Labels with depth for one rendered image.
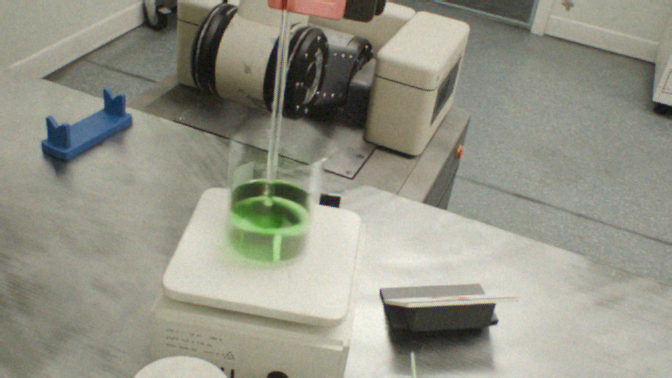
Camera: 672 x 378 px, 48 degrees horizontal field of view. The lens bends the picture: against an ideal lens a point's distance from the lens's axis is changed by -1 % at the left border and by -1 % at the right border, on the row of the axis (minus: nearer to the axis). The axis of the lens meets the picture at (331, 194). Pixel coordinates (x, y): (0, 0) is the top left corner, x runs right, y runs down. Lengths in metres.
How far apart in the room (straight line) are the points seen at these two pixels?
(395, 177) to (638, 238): 0.95
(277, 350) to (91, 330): 0.16
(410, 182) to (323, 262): 1.01
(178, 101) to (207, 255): 1.20
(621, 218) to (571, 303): 1.65
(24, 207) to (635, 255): 1.75
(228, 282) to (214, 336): 0.04
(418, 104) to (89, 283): 1.00
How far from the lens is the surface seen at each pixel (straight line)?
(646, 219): 2.36
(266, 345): 0.49
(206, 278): 0.49
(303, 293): 0.49
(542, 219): 2.19
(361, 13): 0.52
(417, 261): 0.67
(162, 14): 2.93
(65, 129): 0.76
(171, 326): 0.50
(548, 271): 0.71
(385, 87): 1.52
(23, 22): 2.52
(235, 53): 1.33
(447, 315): 0.60
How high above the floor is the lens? 1.16
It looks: 34 degrees down
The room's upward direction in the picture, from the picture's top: 9 degrees clockwise
